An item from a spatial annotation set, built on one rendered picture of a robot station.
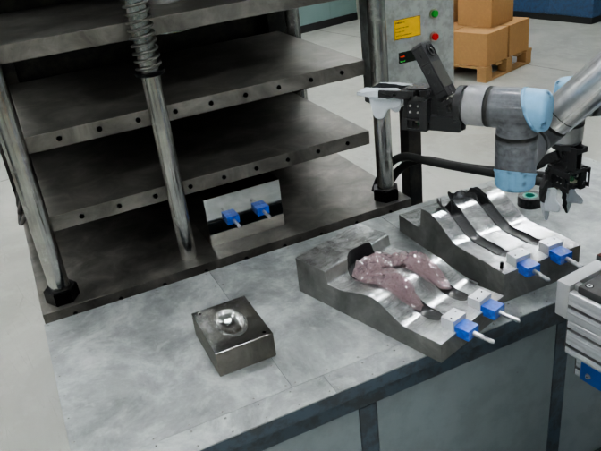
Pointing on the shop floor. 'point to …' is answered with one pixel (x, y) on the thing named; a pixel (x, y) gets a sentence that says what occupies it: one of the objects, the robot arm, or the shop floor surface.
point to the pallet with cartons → (489, 38)
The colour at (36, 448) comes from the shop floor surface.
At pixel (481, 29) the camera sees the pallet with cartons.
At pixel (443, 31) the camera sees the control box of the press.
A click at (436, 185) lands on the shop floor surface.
